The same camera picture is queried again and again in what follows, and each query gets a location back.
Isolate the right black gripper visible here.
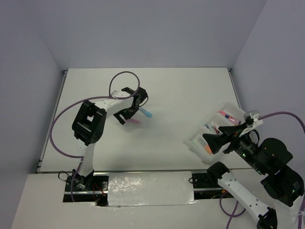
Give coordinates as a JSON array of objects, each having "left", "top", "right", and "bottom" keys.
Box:
[{"left": 201, "top": 120, "right": 266, "bottom": 172}]

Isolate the blue highlighter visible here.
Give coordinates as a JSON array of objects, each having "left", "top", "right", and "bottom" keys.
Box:
[{"left": 139, "top": 107, "right": 153, "bottom": 118}]

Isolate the orange highlighter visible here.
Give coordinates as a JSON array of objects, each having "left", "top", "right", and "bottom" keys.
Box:
[{"left": 201, "top": 141, "right": 213, "bottom": 155}]

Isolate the purple highlighter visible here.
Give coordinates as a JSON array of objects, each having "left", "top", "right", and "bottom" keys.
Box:
[{"left": 127, "top": 118, "right": 141, "bottom": 125}]

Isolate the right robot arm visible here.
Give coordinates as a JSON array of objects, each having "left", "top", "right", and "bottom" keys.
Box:
[{"left": 203, "top": 124, "right": 305, "bottom": 229}]

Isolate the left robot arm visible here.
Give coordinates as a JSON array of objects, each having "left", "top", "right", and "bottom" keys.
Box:
[{"left": 72, "top": 87, "right": 148, "bottom": 190}]

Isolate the clear plastic organizer tray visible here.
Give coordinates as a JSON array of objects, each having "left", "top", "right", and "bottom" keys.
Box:
[{"left": 183, "top": 102, "right": 245, "bottom": 165}]

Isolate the silver foil tape sheet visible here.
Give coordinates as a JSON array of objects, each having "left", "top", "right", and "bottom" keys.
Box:
[{"left": 108, "top": 171, "right": 197, "bottom": 207}]

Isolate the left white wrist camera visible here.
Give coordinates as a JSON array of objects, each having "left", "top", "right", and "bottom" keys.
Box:
[{"left": 111, "top": 90, "right": 130, "bottom": 100}]

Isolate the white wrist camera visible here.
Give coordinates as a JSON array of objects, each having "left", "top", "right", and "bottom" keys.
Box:
[
  {"left": 239, "top": 110, "right": 263, "bottom": 137},
  {"left": 111, "top": 90, "right": 130, "bottom": 100}
]

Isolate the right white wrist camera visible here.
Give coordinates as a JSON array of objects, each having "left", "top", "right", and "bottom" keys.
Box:
[{"left": 239, "top": 110, "right": 263, "bottom": 137}]

